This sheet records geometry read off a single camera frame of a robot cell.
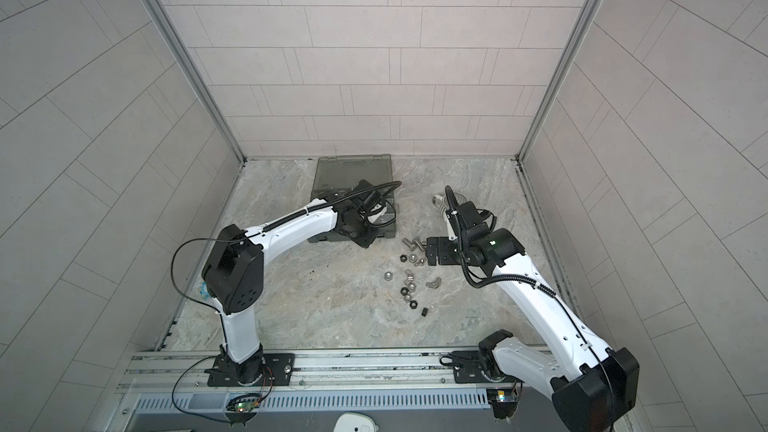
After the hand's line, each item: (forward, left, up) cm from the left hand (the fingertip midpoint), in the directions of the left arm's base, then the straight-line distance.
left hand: (377, 235), depth 88 cm
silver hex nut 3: (-13, -10, -6) cm, 18 cm away
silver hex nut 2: (-11, -10, -6) cm, 15 cm away
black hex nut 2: (-18, -10, -6) cm, 22 cm away
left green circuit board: (-41, +28, -3) cm, 50 cm away
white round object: (-43, +3, -3) cm, 43 cm away
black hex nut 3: (-20, -13, -6) cm, 25 cm away
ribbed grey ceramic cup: (+12, -20, -1) cm, 24 cm away
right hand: (-9, -17, +8) cm, 21 cm away
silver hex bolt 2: (-1, -12, -5) cm, 14 cm away
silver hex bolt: (-1, -11, -5) cm, 12 cm away
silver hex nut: (-10, -3, -6) cm, 12 cm away
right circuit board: (-39, -31, -6) cm, 50 cm away
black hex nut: (-14, -8, -7) cm, 18 cm away
